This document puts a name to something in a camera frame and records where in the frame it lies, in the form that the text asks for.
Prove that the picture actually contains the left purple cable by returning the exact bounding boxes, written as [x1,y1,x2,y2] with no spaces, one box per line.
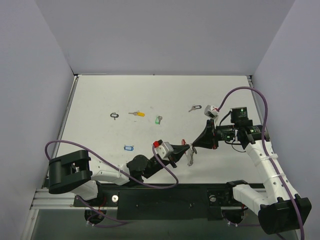
[44,140,180,228]

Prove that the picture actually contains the key with yellow tag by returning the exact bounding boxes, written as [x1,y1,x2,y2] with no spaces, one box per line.
[129,111,145,117]

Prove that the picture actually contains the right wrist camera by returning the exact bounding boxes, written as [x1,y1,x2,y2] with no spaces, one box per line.
[204,105,219,119]

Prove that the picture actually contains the key with clear black tag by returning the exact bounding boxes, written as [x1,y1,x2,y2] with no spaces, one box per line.
[188,105,202,113]

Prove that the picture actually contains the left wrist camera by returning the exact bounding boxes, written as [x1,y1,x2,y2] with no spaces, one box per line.
[153,140,174,159]

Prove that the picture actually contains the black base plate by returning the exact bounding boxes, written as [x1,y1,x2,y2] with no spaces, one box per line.
[87,183,248,222]

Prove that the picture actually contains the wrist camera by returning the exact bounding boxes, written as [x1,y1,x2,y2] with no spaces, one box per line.
[153,140,174,159]
[204,105,219,119]

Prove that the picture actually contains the key with green tag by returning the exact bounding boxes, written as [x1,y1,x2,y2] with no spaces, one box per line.
[155,115,163,125]

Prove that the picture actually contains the aluminium front rail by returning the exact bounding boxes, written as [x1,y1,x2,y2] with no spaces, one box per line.
[29,187,300,211]

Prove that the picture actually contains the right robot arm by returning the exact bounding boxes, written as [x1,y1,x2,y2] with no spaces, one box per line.
[192,105,312,235]

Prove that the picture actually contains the key with black outlined tag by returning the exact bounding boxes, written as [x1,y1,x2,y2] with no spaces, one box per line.
[110,112,119,120]

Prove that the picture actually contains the purple cable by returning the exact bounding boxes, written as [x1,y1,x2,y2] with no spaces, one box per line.
[217,86,306,240]
[44,140,180,228]

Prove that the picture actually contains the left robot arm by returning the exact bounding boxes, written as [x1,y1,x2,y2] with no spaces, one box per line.
[48,140,191,206]

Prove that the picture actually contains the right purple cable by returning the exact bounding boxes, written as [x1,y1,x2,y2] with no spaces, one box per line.
[217,86,306,240]

